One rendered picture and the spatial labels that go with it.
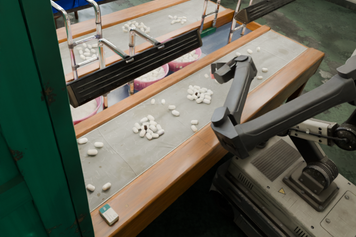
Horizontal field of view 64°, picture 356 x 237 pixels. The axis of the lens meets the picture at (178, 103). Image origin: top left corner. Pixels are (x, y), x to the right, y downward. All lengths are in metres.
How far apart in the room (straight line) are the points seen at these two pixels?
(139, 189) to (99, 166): 0.19
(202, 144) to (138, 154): 0.27
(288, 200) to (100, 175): 0.91
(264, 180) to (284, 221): 0.21
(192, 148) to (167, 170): 0.15
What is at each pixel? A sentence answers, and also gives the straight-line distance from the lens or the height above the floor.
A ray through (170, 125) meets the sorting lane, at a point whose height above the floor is 0.74.
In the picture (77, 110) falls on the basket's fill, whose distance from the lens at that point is 1.38.
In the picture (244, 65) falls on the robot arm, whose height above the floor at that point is 1.11.
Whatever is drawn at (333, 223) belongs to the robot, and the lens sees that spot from 1.60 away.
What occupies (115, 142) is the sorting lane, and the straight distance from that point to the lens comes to 1.22.
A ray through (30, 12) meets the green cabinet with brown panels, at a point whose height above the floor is 1.54.
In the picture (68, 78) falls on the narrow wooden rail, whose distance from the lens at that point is 1.51.
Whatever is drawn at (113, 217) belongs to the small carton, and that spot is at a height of 0.79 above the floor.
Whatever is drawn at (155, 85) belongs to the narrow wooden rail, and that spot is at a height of 0.76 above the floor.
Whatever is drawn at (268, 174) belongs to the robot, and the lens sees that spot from 1.60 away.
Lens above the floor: 1.69
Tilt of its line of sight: 42 degrees down
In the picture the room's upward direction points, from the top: 9 degrees clockwise
